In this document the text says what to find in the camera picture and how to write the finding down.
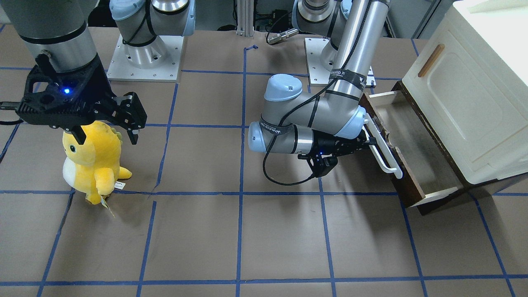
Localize black gripper near toy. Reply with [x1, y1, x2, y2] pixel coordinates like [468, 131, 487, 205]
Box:
[16, 53, 147, 145]

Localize black gripper at drawer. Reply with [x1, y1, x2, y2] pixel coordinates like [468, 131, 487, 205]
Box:
[298, 132, 377, 177]

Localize dark brown wooden drawer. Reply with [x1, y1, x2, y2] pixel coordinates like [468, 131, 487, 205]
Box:
[360, 82, 473, 215]

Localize silver robot arm with drawer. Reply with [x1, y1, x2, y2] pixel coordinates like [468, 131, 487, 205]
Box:
[247, 0, 390, 179]

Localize silver robot arm near toy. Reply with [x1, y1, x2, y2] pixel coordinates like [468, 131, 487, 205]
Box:
[1, 0, 196, 144]

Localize yellow plush dinosaur toy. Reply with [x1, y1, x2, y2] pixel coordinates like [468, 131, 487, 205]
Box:
[62, 121, 132, 205]

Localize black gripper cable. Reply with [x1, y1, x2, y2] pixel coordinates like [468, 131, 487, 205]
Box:
[262, 0, 372, 186]

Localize white drawer handle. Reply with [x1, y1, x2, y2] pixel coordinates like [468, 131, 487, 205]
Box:
[363, 113, 403, 179]

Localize robot base plate near box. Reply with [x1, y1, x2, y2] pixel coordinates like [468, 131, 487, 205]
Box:
[305, 37, 337, 87]

